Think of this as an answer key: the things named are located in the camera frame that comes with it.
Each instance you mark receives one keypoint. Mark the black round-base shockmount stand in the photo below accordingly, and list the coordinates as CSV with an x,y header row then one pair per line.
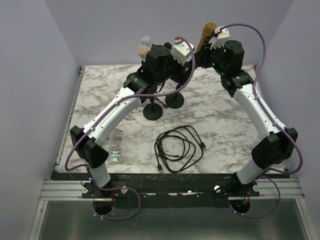
x,y
152,111

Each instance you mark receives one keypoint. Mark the black round-base clip stand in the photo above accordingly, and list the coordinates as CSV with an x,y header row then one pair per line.
x,y
175,101

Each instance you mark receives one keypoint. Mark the pink microphone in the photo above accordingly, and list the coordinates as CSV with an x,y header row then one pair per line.
x,y
142,51

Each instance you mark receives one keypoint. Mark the white grey microphone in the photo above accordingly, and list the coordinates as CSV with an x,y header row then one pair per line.
x,y
146,41

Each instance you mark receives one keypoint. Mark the gold microphone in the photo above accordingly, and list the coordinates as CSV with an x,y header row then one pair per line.
x,y
207,34

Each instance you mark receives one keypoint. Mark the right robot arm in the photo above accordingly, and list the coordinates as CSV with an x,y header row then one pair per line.
x,y
276,140

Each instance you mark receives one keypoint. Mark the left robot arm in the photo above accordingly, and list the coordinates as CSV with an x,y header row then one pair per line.
x,y
159,63

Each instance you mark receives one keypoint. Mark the clear plastic screw box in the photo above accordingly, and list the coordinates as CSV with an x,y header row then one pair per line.
x,y
130,144

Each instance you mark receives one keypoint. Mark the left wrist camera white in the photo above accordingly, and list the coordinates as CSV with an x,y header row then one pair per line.
x,y
181,50

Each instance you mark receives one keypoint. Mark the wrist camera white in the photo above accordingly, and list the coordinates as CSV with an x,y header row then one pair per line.
x,y
181,50
221,35

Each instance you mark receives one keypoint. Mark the black mounting rail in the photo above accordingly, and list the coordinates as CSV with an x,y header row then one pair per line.
x,y
146,190

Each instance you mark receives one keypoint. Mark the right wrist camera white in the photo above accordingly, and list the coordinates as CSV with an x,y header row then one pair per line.
x,y
221,35

